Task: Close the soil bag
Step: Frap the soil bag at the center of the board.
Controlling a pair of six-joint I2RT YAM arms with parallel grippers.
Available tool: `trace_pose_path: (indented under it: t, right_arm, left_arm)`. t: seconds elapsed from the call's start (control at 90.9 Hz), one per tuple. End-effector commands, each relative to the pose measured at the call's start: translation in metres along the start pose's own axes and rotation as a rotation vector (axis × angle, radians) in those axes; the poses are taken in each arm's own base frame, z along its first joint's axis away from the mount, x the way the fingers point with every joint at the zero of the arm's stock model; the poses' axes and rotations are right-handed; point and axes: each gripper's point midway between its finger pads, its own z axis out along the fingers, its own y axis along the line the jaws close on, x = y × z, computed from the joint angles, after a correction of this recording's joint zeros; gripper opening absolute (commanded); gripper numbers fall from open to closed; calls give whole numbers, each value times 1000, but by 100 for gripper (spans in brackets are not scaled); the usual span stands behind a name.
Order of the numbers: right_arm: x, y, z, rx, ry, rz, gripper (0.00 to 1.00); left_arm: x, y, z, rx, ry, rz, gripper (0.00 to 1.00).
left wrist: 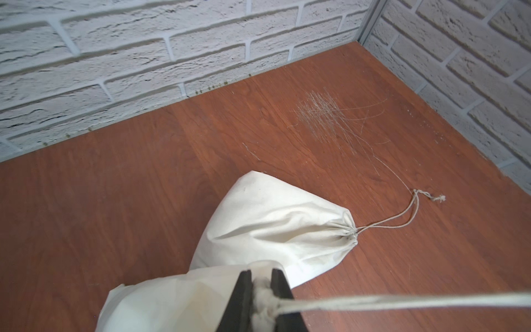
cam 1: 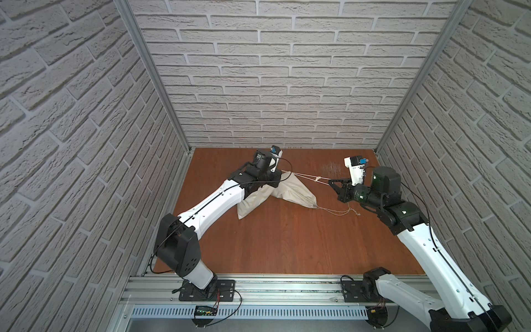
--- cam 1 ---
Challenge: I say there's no right corner aluminium post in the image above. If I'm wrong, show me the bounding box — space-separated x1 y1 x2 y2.
374 0 473 154

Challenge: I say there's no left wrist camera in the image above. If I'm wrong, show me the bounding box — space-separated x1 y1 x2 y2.
269 145 283 173

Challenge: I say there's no controller board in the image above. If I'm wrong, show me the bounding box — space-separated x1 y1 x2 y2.
366 307 389 329
193 305 218 320

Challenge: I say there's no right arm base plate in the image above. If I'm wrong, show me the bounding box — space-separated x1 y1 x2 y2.
340 278 392 304

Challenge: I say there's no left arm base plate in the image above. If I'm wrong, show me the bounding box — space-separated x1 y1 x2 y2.
178 279 236 302

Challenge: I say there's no cream cloth bag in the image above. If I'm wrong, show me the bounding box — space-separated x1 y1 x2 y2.
272 172 361 217
236 169 333 220

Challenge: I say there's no right controller board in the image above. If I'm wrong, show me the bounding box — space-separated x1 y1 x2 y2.
366 307 389 329

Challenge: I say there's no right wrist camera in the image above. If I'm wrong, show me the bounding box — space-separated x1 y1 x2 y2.
344 156 369 185

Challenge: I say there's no perforated vent strip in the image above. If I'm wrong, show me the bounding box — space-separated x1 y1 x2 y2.
130 304 368 320

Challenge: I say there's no corner aluminium post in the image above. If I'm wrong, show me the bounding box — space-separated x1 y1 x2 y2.
374 0 473 154
115 0 192 154

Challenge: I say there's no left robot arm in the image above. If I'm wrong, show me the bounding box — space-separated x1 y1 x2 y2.
153 145 282 295

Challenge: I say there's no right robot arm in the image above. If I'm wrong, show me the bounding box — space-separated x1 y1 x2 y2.
329 165 512 331

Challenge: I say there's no left corner aluminium post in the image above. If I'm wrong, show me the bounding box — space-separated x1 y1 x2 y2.
115 0 192 154

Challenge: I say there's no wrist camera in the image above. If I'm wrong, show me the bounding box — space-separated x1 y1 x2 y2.
344 156 369 185
269 145 283 173

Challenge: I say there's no left controller board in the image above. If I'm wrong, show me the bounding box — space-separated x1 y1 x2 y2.
193 305 218 320

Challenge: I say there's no aluminium front rail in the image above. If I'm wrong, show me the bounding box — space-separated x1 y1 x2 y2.
119 274 362 306

